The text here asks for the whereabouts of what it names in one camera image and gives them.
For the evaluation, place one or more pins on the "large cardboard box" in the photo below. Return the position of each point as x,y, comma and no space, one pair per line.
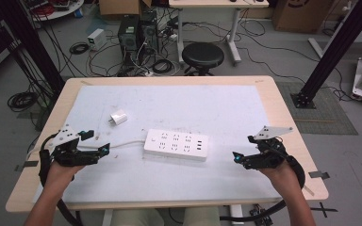
301,14

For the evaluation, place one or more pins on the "person's right hand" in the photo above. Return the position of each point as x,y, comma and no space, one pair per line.
279,177

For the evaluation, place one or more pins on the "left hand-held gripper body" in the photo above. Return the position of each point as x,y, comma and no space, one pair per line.
66,153

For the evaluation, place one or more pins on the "black tape cross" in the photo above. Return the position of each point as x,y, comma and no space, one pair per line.
323,209

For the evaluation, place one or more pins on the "white charger plug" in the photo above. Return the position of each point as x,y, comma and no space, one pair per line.
118,118

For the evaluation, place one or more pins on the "round white table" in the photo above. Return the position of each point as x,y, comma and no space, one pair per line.
59,11

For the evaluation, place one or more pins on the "black metal post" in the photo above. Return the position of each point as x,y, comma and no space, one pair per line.
336,50
34,40

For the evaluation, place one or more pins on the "black computer tower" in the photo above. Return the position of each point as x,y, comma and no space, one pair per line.
150,31
128,37

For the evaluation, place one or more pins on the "white power strip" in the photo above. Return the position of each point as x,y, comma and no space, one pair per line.
176,145

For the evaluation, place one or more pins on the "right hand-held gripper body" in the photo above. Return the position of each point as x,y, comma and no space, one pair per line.
267,153

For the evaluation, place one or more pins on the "grey floor mat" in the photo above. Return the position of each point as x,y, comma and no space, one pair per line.
330,119

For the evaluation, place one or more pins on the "white desk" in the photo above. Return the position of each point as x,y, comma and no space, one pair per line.
217,3

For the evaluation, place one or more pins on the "person's left hand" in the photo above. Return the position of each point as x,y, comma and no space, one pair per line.
62,174

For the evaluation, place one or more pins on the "white box device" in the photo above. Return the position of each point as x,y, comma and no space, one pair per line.
96,39

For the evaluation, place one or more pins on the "small black device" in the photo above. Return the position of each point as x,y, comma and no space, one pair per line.
260,215

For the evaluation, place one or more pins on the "white table mat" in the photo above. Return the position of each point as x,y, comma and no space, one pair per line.
169,103

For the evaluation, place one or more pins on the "grey tape strip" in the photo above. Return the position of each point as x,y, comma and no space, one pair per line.
319,174
28,164

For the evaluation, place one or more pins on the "black round stool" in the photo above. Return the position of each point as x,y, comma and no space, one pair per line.
202,55

